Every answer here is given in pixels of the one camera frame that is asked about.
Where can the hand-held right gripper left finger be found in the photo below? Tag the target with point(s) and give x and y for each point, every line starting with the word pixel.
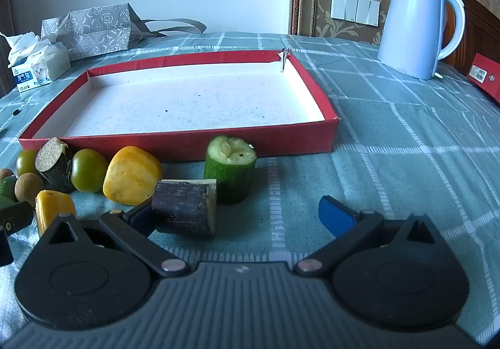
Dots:
pixel 140 220

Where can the white tissue pack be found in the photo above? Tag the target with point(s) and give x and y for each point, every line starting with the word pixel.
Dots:
pixel 39 67

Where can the grey patterned gift bag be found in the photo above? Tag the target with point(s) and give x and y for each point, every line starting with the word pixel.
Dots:
pixel 93 28

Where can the purple sugarcane piece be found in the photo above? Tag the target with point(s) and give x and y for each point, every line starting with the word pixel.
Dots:
pixel 183 208

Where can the teal plaid tablecloth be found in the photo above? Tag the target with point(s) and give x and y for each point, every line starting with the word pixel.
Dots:
pixel 390 161

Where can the green tomato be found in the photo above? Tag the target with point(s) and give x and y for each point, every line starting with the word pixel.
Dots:
pixel 25 163
pixel 88 171

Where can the small green fruit piece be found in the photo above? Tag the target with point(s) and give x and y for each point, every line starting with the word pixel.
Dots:
pixel 7 186

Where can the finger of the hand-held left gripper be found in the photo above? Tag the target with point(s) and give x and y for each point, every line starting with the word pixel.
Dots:
pixel 4 247

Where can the small yellow pepper piece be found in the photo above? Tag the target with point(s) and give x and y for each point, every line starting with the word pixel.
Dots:
pixel 50 210

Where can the red cardboard box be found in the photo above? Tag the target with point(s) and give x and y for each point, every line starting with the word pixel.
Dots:
pixel 486 77

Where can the eggplant piece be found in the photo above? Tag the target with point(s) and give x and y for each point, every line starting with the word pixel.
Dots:
pixel 54 173

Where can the brown wooden headboard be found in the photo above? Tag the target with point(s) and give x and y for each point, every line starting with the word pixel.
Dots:
pixel 480 28

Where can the short dark cucumber piece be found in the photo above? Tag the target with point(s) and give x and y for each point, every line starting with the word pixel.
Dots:
pixel 17 216

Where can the light blue electric kettle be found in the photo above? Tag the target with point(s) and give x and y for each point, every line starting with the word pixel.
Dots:
pixel 410 20

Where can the white wall switch panel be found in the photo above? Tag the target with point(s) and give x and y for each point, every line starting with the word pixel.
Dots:
pixel 353 7

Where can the green cucumber piece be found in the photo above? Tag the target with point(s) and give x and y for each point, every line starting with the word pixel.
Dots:
pixel 230 181

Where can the red cardboard box tray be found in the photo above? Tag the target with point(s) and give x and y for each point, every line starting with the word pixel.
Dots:
pixel 175 106

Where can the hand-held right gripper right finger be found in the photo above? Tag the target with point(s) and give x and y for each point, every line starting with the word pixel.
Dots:
pixel 336 216

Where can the large yellow pepper piece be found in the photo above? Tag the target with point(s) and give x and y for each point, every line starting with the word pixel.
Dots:
pixel 131 177

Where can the brown longan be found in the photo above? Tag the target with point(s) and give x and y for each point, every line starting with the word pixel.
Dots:
pixel 29 188
pixel 5 173

